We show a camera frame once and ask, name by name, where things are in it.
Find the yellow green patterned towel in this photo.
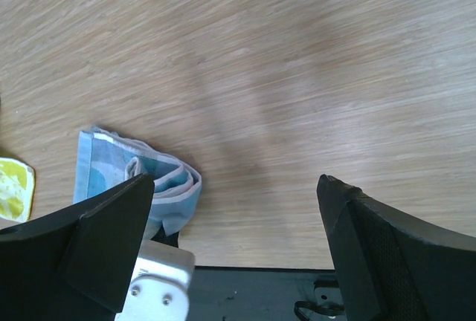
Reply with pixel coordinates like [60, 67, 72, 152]
[0, 158, 36, 223]

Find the blue polka dot towel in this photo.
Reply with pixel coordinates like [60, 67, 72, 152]
[72, 124, 203, 236]

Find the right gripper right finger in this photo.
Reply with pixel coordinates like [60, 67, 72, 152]
[317, 175, 475, 320]

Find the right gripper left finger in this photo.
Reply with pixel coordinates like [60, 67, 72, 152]
[1, 175, 154, 320]

